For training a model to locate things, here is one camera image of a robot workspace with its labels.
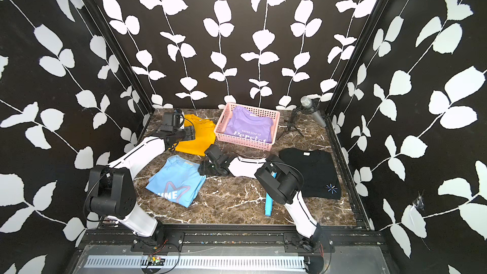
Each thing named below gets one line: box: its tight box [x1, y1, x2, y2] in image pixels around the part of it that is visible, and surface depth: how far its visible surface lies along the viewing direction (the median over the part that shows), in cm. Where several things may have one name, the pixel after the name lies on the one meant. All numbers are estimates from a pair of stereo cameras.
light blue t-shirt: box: [145, 154, 207, 209], surface depth 90 cm
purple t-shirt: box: [224, 105, 274, 144], surface depth 113 cm
